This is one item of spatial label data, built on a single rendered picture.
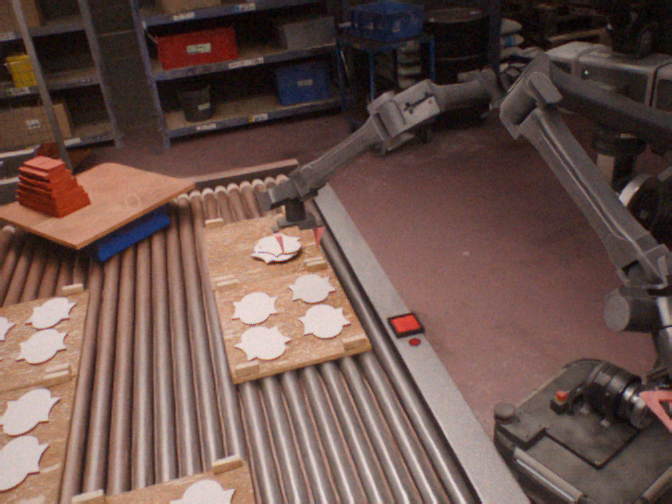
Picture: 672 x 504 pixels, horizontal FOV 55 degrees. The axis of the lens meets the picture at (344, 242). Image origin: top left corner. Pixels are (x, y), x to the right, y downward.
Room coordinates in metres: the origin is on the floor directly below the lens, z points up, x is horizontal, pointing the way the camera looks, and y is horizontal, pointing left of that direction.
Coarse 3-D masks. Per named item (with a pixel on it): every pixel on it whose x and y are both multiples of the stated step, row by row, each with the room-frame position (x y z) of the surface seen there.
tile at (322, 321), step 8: (312, 312) 1.44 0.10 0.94; (320, 312) 1.43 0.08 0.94; (328, 312) 1.43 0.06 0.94; (336, 312) 1.43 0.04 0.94; (304, 320) 1.40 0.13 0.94; (312, 320) 1.40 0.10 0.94; (320, 320) 1.40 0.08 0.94; (328, 320) 1.39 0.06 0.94; (336, 320) 1.39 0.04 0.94; (344, 320) 1.39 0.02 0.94; (312, 328) 1.37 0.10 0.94; (320, 328) 1.36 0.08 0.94; (328, 328) 1.36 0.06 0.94; (336, 328) 1.36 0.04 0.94; (304, 336) 1.35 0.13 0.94; (320, 336) 1.33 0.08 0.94; (328, 336) 1.33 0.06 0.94; (336, 336) 1.33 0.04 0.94
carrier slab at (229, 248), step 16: (224, 224) 2.03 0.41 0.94; (240, 224) 2.02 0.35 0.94; (256, 224) 2.00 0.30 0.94; (272, 224) 1.99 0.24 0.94; (208, 240) 1.92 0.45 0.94; (224, 240) 1.91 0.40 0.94; (240, 240) 1.90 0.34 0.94; (256, 240) 1.89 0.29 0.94; (304, 240) 1.86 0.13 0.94; (208, 256) 1.81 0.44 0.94; (224, 256) 1.80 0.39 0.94; (240, 256) 1.79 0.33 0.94; (304, 256) 1.75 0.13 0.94; (224, 272) 1.70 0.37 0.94; (240, 272) 1.69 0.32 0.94; (256, 272) 1.69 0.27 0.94; (272, 272) 1.68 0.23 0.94; (288, 272) 1.67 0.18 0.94
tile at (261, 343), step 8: (256, 328) 1.39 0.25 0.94; (264, 328) 1.39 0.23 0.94; (272, 328) 1.38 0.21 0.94; (248, 336) 1.36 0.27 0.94; (256, 336) 1.35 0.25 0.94; (264, 336) 1.35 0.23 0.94; (272, 336) 1.35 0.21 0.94; (280, 336) 1.34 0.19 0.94; (240, 344) 1.33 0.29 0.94; (248, 344) 1.32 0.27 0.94; (256, 344) 1.32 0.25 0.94; (264, 344) 1.32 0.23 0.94; (272, 344) 1.32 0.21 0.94; (280, 344) 1.31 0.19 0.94; (248, 352) 1.29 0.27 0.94; (256, 352) 1.29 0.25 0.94; (264, 352) 1.29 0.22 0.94; (272, 352) 1.28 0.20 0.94; (280, 352) 1.28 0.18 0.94; (248, 360) 1.26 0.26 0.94; (264, 360) 1.26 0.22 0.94; (272, 360) 1.26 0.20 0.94
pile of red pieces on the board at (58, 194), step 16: (32, 160) 2.10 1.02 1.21; (48, 160) 2.09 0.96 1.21; (32, 176) 2.06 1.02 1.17; (48, 176) 2.00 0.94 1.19; (64, 176) 2.04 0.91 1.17; (32, 192) 2.07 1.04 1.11; (48, 192) 2.00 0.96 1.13; (64, 192) 2.02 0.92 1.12; (80, 192) 2.06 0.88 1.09; (32, 208) 2.08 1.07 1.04; (48, 208) 2.01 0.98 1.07; (64, 208) 2.00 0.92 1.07; (80, 208) 2.04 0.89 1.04
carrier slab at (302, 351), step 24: (240, 288) 1.60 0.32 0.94; (264, 288) 1.59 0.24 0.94; (336, 288) 1.56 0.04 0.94; (288, 312) 1.46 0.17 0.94; (240, 336) 1.37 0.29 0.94; (288, 336) 1.35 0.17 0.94; (312, 336) 1.34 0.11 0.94; (240, 360) 1.27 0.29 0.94; (288, 360) 1.26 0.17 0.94; (312, 360) 1.25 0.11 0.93
